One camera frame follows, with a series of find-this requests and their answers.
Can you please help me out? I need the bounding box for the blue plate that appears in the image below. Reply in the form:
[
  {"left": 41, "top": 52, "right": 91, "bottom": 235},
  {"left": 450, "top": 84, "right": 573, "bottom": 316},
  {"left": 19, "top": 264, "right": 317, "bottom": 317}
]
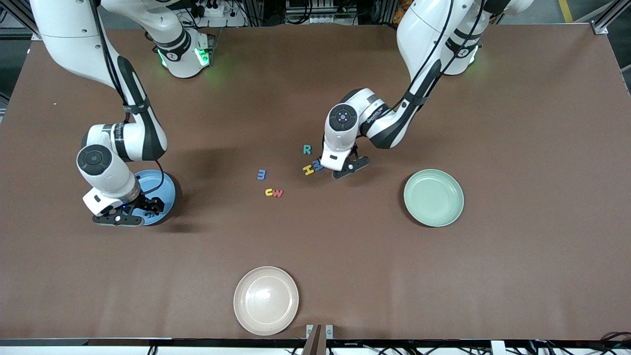
[{"left": 132, "top": 170, "right": 176, "bottom": 226}]

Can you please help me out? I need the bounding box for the green plate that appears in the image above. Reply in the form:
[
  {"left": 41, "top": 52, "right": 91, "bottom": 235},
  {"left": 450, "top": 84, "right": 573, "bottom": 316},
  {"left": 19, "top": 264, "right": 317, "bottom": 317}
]
[{"left": 403, "top": 169, "right": 464, "bottom": 227}]

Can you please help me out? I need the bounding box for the grey metal equipment rack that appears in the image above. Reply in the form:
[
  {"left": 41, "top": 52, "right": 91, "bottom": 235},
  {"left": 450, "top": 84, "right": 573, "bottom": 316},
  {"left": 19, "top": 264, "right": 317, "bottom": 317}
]
[{"left": 285, "top": 0, "right": 359, "bottom": 25}]

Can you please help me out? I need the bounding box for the beige plate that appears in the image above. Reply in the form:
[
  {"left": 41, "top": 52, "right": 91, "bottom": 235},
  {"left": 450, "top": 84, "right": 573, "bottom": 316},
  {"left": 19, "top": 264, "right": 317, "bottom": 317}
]
[{"left": 233, "top": 266, "right": 299, "bottom": 336}]

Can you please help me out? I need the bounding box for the white power strip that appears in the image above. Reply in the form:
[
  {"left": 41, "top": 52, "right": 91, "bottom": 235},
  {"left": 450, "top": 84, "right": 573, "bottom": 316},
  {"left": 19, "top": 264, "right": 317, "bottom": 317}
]
[{"left": 190, "top": 0, "right": 247, "bottom": 28}]

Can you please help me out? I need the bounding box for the black camera cable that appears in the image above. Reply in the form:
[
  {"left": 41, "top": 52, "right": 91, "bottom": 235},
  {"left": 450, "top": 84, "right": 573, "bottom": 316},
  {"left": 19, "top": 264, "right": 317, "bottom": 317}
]
[
  {"left": 90, "top": 0, "right": 167, "bottom": 197},
  {"left": 389, "top": 0, "right": 486, "bottom": 111}
]

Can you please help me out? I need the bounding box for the white table edge rail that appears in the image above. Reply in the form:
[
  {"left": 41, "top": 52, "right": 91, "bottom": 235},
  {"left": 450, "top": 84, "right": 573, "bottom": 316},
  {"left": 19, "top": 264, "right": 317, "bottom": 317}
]
[{"left": 0, "top": 338, "right": 631, "bottom": 355}]

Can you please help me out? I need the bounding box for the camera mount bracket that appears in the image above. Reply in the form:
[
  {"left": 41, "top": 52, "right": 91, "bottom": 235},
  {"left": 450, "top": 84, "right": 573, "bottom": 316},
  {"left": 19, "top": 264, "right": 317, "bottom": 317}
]
[{"left": 302, "top": 324, "right": 334, "bottom": 355}]

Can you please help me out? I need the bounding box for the aluminium frame strut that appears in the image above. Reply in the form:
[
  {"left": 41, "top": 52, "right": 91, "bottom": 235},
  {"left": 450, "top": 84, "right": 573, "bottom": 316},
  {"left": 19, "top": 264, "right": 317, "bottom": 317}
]
[
  {"left": 589, "top": 0, "right": 631, "bottom": 35},
  {"left": 0, "top": 0, "right": 42, "bottom": 41}
]

